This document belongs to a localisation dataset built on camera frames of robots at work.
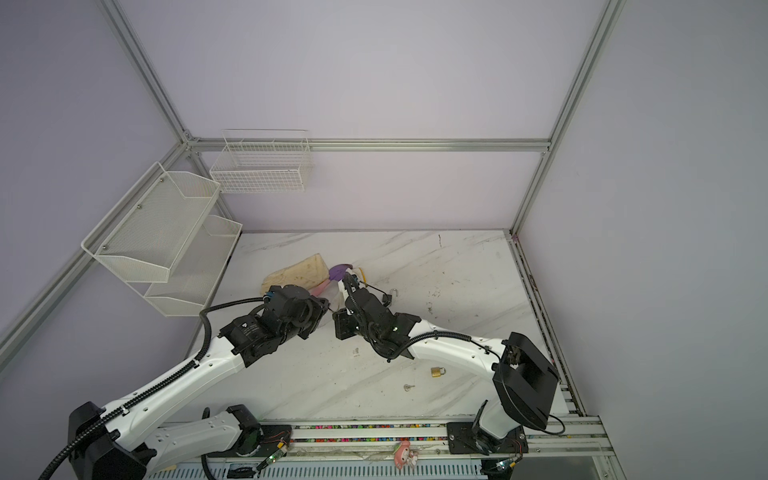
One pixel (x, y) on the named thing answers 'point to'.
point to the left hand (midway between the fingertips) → (329, 307)
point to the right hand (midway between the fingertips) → (331, 314)
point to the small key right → (407, 387)
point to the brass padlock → (436, 372)
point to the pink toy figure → (404, 455)
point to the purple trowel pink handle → (336, 273)
